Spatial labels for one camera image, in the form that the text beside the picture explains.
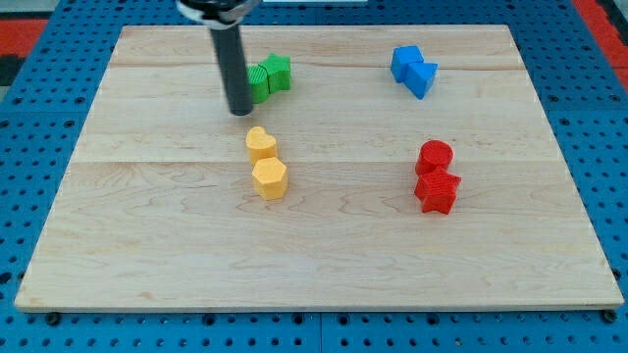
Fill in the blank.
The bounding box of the yellow hexagon block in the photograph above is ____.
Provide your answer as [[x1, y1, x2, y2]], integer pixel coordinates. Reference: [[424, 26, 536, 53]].
[[251, 157, 288, 200]]

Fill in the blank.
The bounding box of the red cylinder block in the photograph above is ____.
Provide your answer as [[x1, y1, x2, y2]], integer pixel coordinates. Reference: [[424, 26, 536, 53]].
[[415, 139, 454, 176]]

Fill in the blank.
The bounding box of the blue triangle block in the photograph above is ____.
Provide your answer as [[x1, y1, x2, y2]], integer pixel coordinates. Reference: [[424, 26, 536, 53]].
[[404, 63, 439, 100]]

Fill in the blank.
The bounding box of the green star block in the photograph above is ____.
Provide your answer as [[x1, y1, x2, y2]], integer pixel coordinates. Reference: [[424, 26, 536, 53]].
[[259, 53, 291, 94]]

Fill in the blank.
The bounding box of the blue cube block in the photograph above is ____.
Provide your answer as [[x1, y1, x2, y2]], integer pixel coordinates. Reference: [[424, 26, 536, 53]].
[[391, 45, 424, 83]]

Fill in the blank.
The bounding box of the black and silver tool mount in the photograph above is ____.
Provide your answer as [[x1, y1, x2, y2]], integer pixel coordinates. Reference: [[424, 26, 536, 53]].
[[175, 0, 260, 29]]

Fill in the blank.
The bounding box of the light wooden board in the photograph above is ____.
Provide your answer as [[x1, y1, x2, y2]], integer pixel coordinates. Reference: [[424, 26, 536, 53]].
[[15, 25, 624, 313]]

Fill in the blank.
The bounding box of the red star block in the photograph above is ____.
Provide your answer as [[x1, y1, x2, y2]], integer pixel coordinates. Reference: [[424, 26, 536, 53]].
[[414, 167, 462, 215]]

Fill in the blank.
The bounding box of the green half-round block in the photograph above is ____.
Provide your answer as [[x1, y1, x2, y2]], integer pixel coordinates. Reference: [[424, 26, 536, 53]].
[[247, 66, 270, 104]]

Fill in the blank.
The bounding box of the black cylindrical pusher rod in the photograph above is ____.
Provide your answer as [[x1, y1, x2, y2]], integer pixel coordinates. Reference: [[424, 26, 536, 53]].
[[210, 25, 253, 117]]

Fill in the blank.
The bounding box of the yellow heart block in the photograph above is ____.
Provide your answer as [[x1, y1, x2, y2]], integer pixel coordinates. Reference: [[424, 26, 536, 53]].
[[245, 126, 278, 165]]

